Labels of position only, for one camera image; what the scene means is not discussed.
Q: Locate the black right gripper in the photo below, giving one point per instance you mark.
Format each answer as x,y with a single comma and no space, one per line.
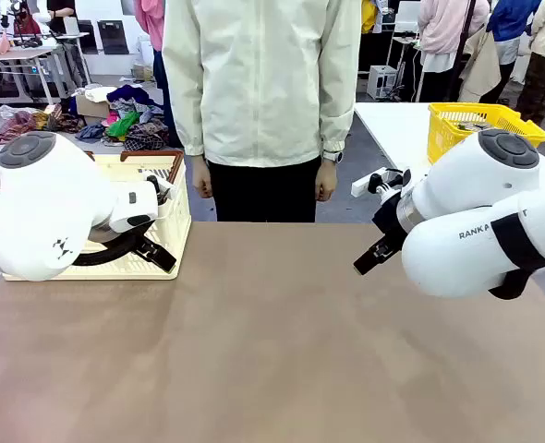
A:
388,217

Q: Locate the green drink can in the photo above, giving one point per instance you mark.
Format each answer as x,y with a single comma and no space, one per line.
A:
465,126

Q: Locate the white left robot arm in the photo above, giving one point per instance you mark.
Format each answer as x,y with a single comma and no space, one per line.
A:
46,207

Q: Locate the person's right forearm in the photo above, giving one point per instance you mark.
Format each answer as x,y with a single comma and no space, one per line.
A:
187,115

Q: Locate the person's left forearm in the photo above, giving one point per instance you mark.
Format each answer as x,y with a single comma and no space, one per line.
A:
337,115

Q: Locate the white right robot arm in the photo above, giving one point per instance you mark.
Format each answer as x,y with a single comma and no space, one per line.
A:
462,240

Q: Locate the cream basket with brown rim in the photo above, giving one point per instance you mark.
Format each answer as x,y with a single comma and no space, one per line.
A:
180,217

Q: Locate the yellow plastic basket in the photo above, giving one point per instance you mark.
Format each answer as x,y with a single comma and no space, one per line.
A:
443,138

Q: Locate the person's left hand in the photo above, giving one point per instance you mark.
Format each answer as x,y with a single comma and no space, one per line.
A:
325,182

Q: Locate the person's right hand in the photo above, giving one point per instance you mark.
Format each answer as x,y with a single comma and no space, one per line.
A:
202,177

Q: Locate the silver wristwatch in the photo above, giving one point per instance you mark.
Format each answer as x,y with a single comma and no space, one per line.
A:
333,156

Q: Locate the person's black trousers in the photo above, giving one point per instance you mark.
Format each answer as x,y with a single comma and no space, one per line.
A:
263,194

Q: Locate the white side table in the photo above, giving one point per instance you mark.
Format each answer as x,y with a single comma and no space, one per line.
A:
392,129

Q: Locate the colourful clothes pile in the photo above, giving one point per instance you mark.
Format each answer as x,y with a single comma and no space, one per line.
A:
129,115

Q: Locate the open cardboard box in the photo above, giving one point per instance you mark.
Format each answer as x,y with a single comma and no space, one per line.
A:
88,104

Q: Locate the white computer case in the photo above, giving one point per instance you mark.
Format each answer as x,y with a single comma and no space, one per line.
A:
383,82

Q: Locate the small cardboard box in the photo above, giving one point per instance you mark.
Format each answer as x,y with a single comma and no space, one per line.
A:
142,71

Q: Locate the reddish patterned cloth pile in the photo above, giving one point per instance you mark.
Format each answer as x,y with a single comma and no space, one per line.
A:
27,122

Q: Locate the person's cream jacket torso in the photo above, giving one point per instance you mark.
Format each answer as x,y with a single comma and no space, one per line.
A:
263,83

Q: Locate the beige hanging coat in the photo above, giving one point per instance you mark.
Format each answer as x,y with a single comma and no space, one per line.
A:
482,64

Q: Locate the wide black framed panel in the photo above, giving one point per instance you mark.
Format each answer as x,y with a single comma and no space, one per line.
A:
113,37

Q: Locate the narrow black framed panel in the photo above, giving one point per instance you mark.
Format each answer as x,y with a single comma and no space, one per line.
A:
88,37

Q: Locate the bystander in pink top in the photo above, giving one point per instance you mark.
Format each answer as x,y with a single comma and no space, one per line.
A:
150,23

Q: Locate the bystander in pale pink hoodie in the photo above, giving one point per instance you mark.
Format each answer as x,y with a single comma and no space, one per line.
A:
448,27

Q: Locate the bystander in yellow jacket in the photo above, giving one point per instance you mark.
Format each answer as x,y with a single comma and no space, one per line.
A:
368,16

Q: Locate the grey background work table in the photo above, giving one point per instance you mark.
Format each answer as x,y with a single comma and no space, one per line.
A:
14,57

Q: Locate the bystander in black top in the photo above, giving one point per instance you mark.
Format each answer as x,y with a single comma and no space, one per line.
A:
62,14

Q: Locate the bystander in blue top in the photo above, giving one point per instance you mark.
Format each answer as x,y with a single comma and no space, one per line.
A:
512,18

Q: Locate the black wrist mount plate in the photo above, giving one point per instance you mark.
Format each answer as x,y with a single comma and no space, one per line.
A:
111,256

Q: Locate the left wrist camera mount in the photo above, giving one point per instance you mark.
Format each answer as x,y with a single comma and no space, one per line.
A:
161,187

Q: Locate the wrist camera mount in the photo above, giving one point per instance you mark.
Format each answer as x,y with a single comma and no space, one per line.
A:
369,182
161,187

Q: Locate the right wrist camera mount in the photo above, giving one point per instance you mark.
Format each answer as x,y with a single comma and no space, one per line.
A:
369,182

